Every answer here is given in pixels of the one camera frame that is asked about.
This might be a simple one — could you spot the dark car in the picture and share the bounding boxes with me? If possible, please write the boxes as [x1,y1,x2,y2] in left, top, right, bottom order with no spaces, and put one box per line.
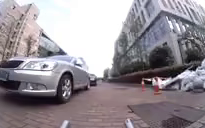
[88,73,98,87]

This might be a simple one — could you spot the red brick path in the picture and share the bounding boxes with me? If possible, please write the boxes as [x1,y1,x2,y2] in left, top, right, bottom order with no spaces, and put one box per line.
[0,73,205,128]

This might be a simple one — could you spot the long dark hedge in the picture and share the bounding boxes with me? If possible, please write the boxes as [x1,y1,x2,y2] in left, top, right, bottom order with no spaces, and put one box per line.
[108,61,203,84]

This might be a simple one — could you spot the orange traffic cone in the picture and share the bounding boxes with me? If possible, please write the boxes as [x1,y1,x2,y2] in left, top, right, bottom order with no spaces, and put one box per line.
[140,79,147,93]
[152,77,163,96]

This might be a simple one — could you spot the round dark tree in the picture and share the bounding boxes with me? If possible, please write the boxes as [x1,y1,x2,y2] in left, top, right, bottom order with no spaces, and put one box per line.
[148,45,175,70]

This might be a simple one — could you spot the silver car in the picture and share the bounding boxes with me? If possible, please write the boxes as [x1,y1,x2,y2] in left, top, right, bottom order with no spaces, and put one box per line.
[0,54,92,104]

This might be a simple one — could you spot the grey glass building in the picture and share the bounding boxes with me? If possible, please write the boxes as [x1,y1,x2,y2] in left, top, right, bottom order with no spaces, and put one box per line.
[110,0,205,78]

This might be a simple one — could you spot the robot's own part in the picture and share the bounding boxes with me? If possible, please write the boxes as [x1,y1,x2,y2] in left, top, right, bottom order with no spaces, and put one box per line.
[59,119,71,128]
[124,118,135,128]

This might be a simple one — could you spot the dark metal ground plate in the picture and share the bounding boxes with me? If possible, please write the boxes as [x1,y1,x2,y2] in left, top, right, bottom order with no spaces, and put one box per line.
[127,100,205,128]

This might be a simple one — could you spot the tan building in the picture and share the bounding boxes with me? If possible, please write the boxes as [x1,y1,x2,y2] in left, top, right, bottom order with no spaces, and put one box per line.
[0,0,68,70]

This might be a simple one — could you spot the pile of white bags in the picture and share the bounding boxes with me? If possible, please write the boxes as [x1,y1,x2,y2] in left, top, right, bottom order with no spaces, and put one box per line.
[159,51,205,93]

